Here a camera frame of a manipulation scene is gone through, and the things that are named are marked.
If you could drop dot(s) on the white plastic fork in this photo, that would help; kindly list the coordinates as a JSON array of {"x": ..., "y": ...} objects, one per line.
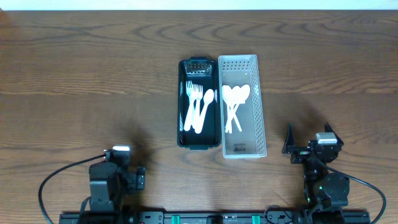
[
  {"x": 199, "y": 96},
  {"x": 189, "y": 88},
  {"x": 193, "y": 108}
]

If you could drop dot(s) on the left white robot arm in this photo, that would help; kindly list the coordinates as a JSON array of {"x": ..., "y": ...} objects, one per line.
[{"x": 110, "y": 181}]

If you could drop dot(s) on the clear white plastic basket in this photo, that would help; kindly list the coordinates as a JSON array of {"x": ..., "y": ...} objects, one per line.
[{"x": 250, "y": 143}]

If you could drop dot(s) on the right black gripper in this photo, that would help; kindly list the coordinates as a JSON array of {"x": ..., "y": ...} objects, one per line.
[{"x": 305, "y": 152}]

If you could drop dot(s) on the white plastic spoon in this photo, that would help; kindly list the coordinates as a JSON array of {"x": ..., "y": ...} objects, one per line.
[
  {"x": 226, "y": 91},
  {"x": 244, "y": 93},
  {"x": 234, "y": 99},
  {"x": 207, "y": 99}
]

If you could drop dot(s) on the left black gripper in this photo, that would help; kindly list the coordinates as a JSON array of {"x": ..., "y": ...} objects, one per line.
[{"x": 138, "y": 180}]

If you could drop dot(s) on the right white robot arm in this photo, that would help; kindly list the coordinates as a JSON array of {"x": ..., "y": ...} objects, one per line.
[{"x": 326, "y": 191}]

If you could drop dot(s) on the dark green plastic basket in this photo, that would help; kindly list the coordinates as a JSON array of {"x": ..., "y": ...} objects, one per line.
[{"x": 201, "y": 71}]

